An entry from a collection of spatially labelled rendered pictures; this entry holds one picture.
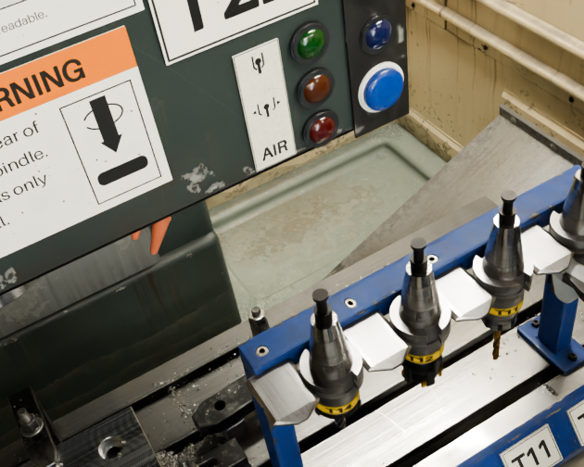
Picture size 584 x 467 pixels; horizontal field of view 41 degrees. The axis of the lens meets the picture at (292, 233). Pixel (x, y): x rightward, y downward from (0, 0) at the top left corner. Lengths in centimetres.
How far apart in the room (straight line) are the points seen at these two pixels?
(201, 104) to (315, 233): 139
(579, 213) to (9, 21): 65
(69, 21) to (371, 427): 83
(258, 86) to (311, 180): 149
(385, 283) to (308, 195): 111
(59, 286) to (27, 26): 98
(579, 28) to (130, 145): 111
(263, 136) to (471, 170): 118
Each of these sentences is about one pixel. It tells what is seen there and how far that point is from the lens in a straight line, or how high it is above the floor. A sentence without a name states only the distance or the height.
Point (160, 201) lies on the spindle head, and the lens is 49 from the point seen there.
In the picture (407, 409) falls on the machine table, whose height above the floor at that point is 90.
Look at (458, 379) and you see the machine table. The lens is 118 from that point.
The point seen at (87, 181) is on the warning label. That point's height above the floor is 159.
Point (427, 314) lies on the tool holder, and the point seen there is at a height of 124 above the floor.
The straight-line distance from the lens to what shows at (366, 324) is 83.
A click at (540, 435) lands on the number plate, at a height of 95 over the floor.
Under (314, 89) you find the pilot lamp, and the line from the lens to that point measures 49.
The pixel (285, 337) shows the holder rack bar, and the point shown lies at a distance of 82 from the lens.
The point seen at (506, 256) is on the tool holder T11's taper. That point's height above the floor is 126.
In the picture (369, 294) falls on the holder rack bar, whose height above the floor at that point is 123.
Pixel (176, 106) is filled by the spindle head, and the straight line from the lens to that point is 46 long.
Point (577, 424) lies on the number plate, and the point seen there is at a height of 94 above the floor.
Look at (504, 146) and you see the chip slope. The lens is 166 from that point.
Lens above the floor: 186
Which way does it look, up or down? 44 degrees down
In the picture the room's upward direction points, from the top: 10 degrees counter-clockwise
